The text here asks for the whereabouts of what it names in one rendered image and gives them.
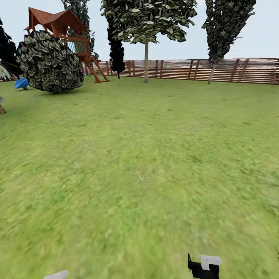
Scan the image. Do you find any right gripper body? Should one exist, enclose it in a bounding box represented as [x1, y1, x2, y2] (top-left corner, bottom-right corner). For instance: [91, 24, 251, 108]
[191, 262, 219, 279]

